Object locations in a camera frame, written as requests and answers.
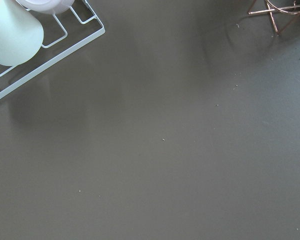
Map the pink cup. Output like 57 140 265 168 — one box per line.
17 0 75 15

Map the white cup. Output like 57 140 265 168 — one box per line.
0 0 44 66

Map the white wire cup rack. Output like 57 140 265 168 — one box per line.
0 0 106 100

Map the copper wire bottle rack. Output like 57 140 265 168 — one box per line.
246 0 300 36

